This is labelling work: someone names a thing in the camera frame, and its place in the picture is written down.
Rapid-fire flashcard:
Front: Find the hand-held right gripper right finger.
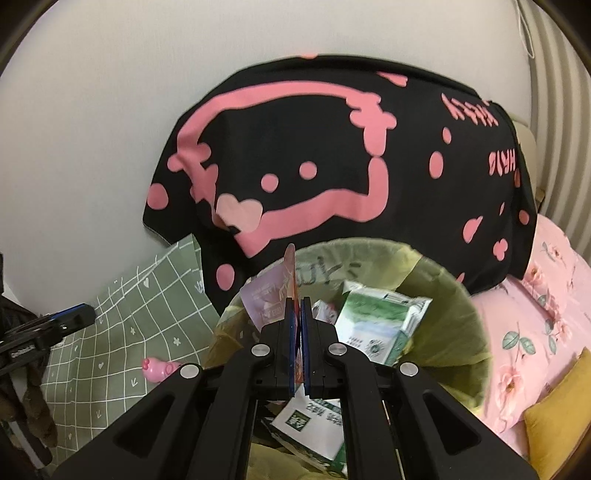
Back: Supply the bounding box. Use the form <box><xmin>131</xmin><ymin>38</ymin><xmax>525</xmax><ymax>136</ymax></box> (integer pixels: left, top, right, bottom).
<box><xmin>301</xmin><ymin>298</ymin><xmax>541</xmax><ymax>480</ymax></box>

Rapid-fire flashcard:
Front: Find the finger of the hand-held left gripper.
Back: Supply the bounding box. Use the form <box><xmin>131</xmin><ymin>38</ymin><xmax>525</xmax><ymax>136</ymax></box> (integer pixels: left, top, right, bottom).
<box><xmin>7</xmin><ymin>303</ymin><xmax>98</xmax><ymax>341</ymax></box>

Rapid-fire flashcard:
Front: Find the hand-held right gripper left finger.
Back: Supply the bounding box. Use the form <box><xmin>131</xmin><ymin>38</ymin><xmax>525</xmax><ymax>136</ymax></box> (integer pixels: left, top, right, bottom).
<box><xmin>53</xmin><ymin>298</ymin><xmax>301</xmax><ymax>480</ymax></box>

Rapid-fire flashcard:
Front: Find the green white logo carton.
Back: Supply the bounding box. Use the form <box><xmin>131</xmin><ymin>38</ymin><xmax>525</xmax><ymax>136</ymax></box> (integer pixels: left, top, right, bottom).
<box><xmin>263</xmin><ymin>383</ymin><xmax>347</xmax><ymax>464</ymax></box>

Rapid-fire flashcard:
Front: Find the purple pink wrapper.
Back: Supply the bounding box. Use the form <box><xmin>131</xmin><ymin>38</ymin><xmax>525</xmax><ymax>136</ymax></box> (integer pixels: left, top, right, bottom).
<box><xmin>240</xmin><ymin>263</ymin><xmax>289</xmax><ymax>330</ymax></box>

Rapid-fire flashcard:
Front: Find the pink cartoon wrapper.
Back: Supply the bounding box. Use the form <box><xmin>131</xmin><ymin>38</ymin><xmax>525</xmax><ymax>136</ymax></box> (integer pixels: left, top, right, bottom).
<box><xmin>279</xmin><ymin>243</ymin><xmax>308</xmax><ymax>384</ymax></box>

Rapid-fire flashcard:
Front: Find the yellow-green plastic bag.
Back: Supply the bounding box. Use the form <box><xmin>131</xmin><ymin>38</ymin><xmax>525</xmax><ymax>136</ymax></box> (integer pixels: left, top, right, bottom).
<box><xmin>203</xmin><ymin>237</ymin><xmax>492</xmax><ymax>480</ymax></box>

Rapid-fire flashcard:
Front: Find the brown plush toy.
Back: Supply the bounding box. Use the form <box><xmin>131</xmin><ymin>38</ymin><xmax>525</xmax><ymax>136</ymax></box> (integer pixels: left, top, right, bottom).
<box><xmin>0</xmin><ymin>364</ymin><xmax>58</xmax><ymax>448</ymax></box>

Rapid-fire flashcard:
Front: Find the green checked cloth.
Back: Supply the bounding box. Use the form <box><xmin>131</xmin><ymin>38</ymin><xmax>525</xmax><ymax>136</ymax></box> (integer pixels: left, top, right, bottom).
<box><xmin>41</xmin><ymin>233</ymin><xmax>222</xmax><ymax>448</ymax></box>

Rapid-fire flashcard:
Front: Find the pink caterpillar toy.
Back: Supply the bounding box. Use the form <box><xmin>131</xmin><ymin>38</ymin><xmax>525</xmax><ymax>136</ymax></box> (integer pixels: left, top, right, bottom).
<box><xmin>142</xmin><ymin>357</ymin><xmax>183</xmax><ymax>384</ymax></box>

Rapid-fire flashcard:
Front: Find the pink floral bedsheet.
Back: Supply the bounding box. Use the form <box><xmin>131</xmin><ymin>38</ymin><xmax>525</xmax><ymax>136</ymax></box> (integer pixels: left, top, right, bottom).
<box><xmin>471</xmin><ymin>215</ymin><xmax>591</xmax><ymax>462</ymax></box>

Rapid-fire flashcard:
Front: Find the black pink printed cloth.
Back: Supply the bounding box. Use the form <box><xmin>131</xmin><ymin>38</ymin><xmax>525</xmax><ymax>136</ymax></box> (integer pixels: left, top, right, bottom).
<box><xmin>142</xmin><ymin>54</ymin><xmax>539</xmax><ymax>305</ymax></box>

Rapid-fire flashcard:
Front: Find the yellow pillow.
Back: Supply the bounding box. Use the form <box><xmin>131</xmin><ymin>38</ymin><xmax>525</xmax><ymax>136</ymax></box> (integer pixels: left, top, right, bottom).
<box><xmin>524</xmin><ymin>348</ymin><xmax>591</xmax><ymax>462</ymax></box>

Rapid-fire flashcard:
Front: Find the beige headboard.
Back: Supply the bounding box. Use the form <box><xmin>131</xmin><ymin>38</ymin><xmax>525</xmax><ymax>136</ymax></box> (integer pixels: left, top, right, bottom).
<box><xmin>510</xmin><ymin>117</ymin><xmax>546</xmax><ymax>215</ymax></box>

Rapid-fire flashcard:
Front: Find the white cord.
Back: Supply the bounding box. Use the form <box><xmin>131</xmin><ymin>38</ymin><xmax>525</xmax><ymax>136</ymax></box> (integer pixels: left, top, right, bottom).
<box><xmin>512</xmin><ymin>0</ymin><xmax>536</xmax><ymax>58</ymax></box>

